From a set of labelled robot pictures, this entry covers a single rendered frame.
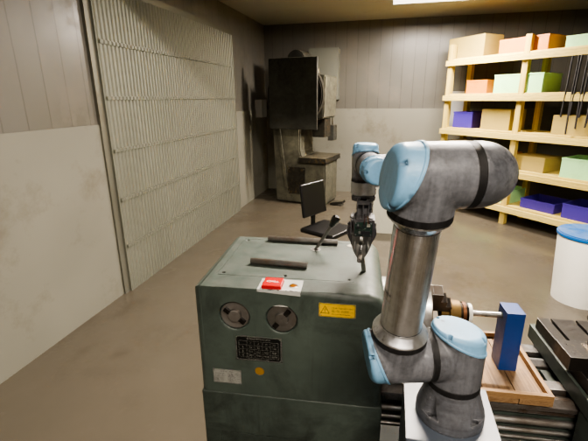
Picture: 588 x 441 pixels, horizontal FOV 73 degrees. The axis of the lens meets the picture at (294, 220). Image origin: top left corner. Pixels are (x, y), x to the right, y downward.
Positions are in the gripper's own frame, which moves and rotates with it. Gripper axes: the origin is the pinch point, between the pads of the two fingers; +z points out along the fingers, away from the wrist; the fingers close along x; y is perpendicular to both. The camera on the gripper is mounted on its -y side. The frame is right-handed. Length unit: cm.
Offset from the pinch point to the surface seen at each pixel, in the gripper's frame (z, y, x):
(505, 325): 26, -8, 50
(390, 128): 8, -658, 60
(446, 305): 20.2, -7.7, 29.9
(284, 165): 66, -564, -125
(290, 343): 25.3, 14.0, -20.8
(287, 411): 52, 14, -22
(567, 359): 32, 0, 67
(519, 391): 42, 5, 52
